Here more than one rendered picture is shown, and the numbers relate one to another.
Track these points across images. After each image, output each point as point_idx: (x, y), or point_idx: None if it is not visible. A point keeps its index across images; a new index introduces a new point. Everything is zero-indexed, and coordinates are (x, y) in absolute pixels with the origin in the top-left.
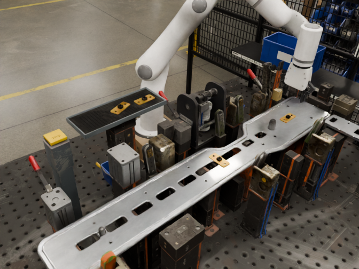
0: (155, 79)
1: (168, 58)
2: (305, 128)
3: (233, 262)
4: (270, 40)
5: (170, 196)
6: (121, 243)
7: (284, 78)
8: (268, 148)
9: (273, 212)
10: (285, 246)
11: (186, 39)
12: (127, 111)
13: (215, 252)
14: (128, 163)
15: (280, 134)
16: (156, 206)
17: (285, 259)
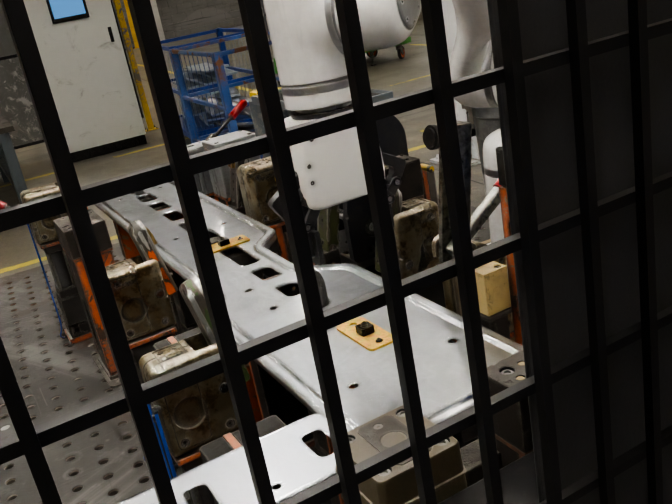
0: (463, 102)
1: (459, 51)
2: (289, 363)
3: (121, 420)
4: None
5: (165, 218)
6: (111, 204)
7: (391, 175)
8: (225, 297)
9: None
10: (101, 502)
11: (463, 2)
12: None
13: None
14: (205, 147)
15: (276, 315)
16: (153, 213)
17: (72, 495)
